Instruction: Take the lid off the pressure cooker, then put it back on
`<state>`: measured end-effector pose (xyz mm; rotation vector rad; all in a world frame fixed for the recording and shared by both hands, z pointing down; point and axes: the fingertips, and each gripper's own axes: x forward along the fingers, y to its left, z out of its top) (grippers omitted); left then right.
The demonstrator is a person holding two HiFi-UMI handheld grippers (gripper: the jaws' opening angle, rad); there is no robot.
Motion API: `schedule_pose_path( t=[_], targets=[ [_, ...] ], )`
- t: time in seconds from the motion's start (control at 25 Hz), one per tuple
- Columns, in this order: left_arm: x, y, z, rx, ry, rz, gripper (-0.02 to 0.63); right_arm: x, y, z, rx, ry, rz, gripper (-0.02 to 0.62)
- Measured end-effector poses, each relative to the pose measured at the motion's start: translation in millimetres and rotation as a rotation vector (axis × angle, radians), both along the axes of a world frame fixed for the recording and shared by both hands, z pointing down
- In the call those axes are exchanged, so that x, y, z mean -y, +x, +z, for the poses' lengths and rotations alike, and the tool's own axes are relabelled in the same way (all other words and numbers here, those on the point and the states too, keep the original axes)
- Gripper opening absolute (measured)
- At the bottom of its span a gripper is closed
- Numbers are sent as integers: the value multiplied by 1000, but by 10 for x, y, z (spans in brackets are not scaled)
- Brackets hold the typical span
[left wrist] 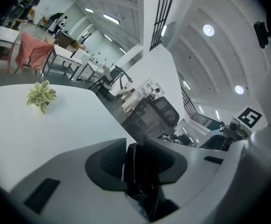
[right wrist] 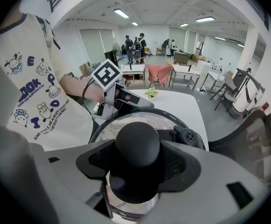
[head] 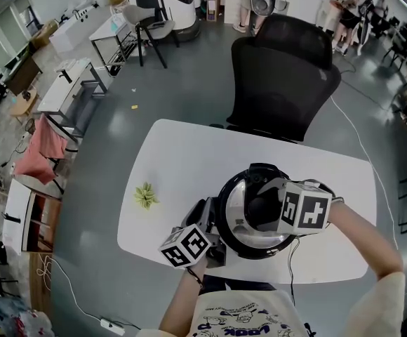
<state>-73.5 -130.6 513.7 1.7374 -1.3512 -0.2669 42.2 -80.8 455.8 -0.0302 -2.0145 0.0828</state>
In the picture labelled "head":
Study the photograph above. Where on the person's right forearm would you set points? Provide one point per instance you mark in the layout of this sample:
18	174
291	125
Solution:
368	234

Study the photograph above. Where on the white table grey drawer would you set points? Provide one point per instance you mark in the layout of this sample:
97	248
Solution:
66	86

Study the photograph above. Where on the long white counter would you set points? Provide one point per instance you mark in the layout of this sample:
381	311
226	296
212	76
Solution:
72	30

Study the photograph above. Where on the tall wooden display box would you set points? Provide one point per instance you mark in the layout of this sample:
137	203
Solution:
213	2

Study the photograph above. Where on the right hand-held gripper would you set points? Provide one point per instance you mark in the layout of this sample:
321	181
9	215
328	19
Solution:
308	209

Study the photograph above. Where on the white and black service robot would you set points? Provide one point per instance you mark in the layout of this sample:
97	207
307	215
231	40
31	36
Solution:
179	2

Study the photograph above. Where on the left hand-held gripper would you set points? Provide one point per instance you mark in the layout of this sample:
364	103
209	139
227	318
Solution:
186	246

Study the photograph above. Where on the pink cloth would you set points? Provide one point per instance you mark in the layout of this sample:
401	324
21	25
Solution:
40	153

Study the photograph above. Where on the black pressure cooker pot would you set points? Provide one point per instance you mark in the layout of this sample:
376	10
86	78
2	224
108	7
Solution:
216	209

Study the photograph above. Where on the person's left forearm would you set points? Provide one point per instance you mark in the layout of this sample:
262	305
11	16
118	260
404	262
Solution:
186	293

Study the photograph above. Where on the pressure cooker lid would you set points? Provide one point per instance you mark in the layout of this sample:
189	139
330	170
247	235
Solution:
236	205

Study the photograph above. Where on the white vanity table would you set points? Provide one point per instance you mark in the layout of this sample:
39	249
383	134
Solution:
324	16

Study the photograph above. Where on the brown wooden desk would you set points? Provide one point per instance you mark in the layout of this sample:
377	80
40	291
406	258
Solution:
22	76

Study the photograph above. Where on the person's dark trousers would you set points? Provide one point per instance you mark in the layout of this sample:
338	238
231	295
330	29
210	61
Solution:
235	283

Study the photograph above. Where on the grey chair black legs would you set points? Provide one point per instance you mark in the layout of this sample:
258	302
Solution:
154	25

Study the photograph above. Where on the white cabinet brown drawers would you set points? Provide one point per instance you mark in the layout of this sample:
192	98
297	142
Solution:
15	216

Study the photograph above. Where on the pile of plastic bags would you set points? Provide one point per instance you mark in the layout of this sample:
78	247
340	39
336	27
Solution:
17	318

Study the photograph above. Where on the small green succulent plant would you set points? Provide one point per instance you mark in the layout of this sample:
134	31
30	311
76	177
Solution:
146	196

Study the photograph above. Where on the black mesh office chair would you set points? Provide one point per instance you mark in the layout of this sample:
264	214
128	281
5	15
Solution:
280	83

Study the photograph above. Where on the wooden floor board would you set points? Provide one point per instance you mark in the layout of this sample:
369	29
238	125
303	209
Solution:
38	286

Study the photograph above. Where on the white power strip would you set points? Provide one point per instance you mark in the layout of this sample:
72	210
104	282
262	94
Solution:
112	326

